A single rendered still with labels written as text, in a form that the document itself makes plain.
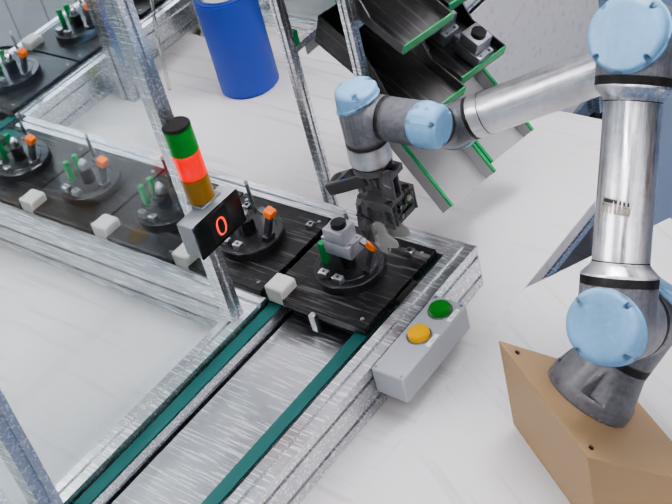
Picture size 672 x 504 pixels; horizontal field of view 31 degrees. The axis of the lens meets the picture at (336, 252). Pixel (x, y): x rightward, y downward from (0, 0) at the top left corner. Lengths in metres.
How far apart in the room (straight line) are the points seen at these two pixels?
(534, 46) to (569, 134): 1.02
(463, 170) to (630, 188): 0.71
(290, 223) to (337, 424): 0.54
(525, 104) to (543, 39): 1.81
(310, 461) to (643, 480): 0.56
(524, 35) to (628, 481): 2.03
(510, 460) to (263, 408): 0.45
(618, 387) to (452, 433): 0.34
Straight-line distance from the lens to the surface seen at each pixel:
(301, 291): 2.34
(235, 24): 3.07
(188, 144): 2.07
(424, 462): 2.13
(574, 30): 3.99
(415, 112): 1.97
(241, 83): 3.15
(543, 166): 2.71
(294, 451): 2.07
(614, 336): 1.80
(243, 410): 2.23
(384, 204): 2.11
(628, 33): 1.80
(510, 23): 3.63
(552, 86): 2.00
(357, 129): 2.02
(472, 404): 2.21
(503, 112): 2.04
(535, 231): 2.53
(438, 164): 2.44
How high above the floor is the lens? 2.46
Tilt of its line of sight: 38 degrees down
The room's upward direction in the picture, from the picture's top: 15 degrees counter-clockwise
